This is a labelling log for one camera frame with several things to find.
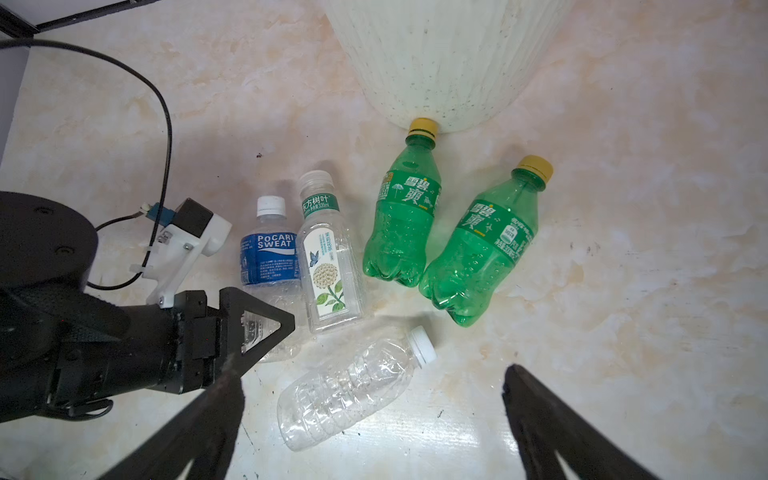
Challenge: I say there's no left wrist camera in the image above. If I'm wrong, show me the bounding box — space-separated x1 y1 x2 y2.
130 198 232 309

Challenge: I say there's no clear bottle white cap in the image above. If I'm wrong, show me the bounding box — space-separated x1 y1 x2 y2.
277 326 437 452

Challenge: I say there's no white ribbed waste bin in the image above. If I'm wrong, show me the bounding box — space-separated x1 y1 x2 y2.
321 0 573 133

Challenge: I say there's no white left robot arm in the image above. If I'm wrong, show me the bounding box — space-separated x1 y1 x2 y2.
1 192 295 421

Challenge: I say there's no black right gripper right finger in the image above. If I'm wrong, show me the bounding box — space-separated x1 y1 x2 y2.
503 364 656 479

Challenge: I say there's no clear bottle green label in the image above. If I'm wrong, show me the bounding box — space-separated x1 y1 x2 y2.
297 170 365 335

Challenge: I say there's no green soda bottle left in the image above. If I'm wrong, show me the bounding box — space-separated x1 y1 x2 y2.
363 118 442 288

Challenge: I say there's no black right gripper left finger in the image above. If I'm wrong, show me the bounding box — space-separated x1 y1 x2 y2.
101 370 245 479

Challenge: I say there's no Pocari Sweat bottle blue label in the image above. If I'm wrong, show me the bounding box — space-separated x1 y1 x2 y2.
240 196 307 362

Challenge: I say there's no green soda bottle right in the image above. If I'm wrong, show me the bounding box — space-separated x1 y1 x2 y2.
419 155 554 327

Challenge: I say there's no green soda bottle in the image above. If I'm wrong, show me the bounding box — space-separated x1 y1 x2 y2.
363 118 442 288
419 155 554 327

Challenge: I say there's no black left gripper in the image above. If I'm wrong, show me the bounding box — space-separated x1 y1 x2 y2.
91 287 295 396

